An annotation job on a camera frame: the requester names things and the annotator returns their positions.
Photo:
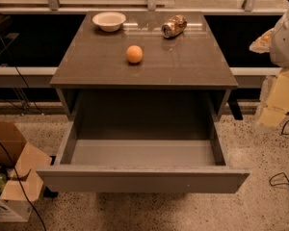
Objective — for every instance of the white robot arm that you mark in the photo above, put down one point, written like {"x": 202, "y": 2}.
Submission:
{"x": 275, "y": 42}

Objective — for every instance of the grey top drawer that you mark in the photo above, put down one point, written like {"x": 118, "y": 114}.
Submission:
{"x": 143, "y": 141}

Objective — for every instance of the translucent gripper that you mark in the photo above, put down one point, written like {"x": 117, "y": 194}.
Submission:
{"x": 286, "y": 45}

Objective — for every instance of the grey drawer cabinet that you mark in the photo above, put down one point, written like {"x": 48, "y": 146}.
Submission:
{"x": 191, "y": 61}

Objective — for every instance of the white bowl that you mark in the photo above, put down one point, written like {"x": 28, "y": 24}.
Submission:
{"x": 109, "y": 21}

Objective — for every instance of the orange ball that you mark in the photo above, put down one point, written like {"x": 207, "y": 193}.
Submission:
{"x": 134, "y": 54}

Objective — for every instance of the crushed metal can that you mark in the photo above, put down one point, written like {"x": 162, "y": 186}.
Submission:
{"x": 174, "y": 26}

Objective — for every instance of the open cardboard box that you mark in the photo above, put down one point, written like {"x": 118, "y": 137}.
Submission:
{"x": 20, "y": 185}

